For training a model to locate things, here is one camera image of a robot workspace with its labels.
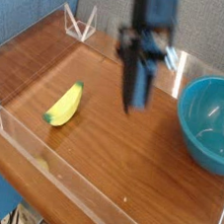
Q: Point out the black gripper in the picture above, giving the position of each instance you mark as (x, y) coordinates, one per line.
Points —
(149, 46)

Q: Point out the blue plastic bowl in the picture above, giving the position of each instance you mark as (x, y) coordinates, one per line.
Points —
(201, 117)

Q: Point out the black blue robot arm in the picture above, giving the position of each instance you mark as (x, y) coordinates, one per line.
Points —
(150, 14)

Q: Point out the clear acrylic back barrier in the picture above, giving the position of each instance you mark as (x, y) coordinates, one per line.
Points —
(171, 82)

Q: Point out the clear acrylic barrier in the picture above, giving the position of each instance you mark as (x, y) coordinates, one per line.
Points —
(171, 82)
(92, 202)

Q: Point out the yellow toy banana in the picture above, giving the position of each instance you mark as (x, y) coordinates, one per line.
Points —
(65, 108)

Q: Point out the clear acrylic front barrier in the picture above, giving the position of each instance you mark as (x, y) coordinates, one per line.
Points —
(92, 202)

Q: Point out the clear acrylic corner bracket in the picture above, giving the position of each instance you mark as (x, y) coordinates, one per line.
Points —
(77, 29)

